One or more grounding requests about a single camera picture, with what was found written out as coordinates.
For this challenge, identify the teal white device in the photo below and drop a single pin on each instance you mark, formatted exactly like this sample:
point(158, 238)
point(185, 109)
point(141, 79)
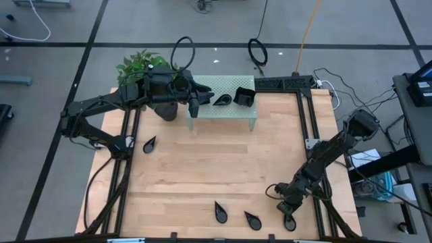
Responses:
point(386, 185)

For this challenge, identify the green perforated metal shelf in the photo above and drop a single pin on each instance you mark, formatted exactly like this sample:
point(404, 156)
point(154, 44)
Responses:
point(233, 113)

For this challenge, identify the dark laptop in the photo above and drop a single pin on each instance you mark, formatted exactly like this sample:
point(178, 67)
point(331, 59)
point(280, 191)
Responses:
point(426, 72)

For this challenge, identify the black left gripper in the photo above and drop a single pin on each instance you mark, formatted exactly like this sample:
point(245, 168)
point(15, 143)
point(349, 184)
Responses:
point(165, 86)

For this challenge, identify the grey table foot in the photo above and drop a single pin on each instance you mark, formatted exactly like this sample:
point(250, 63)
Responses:
point(17, 80)
point(40, 2)

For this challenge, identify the black aluminium table frame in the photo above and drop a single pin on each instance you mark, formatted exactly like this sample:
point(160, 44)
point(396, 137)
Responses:
point(118, 202)

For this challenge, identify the small black floor object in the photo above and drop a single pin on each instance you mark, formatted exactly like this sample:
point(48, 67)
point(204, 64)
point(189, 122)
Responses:
point(10, 17)

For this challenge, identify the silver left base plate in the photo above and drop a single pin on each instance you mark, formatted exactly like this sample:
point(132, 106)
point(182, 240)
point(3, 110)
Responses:
point(99, 145)

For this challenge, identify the black teardrop plate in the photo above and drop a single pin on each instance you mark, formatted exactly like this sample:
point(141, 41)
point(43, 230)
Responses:
point(290, 225)
point(221, 216)
point(225, 100)
point(254, 222)
point(148, 146)

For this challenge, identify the white paper sheet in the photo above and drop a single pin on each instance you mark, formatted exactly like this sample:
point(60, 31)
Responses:
point(366, 156)

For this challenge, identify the green plant in black pot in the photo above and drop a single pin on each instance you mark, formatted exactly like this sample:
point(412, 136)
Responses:
point(135, 65)

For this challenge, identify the grey side table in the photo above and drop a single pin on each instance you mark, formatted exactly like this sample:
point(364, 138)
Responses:
point(405, 114)

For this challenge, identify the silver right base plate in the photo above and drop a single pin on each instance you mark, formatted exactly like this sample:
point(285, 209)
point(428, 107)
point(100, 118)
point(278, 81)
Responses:
point(310, 143)

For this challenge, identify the black chair base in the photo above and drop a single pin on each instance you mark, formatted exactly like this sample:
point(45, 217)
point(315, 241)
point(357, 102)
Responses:
point(4, 113)

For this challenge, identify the black wavy square plate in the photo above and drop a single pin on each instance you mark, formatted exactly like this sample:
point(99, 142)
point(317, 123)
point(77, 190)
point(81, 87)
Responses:
point(243, 98)

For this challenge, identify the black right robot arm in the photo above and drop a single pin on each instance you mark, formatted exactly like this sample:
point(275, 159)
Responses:
point(324, 157)

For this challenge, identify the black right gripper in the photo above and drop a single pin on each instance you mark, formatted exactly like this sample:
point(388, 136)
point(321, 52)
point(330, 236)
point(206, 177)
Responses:
point(293, 193)

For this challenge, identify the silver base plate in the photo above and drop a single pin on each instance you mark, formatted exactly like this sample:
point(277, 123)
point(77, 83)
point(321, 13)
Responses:
point(310, 143)
point(99, 145)

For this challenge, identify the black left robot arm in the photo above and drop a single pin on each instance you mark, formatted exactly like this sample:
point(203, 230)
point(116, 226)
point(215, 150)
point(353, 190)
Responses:
point(94, 104)

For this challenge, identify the black floor beam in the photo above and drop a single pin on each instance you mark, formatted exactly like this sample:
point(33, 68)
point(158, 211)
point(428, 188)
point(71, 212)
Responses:
point(384, 164)

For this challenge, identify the black equipment box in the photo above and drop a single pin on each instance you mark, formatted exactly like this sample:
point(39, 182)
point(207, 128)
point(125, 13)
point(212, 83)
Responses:
point(420, 92)

